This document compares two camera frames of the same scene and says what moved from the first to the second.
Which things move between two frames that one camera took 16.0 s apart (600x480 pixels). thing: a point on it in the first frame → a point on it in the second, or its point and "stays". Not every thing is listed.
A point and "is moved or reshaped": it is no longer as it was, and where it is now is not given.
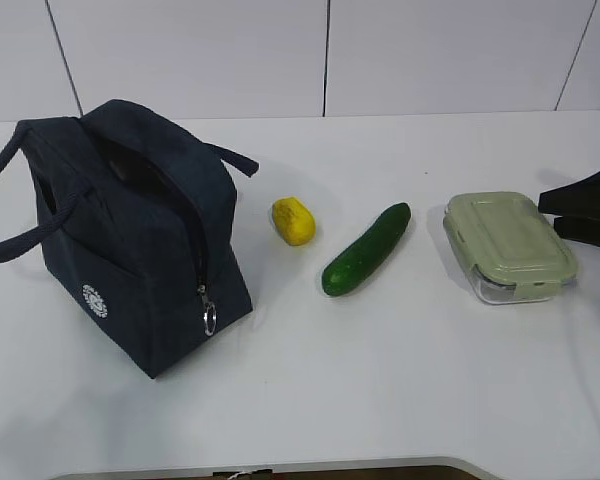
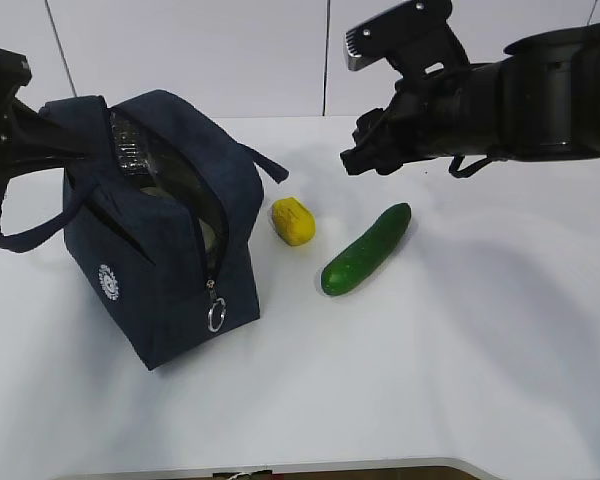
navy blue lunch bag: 139,227 is moved or reshaped
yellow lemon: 294,222 stays
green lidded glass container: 510,249 → 175,175
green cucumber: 356,263 stays
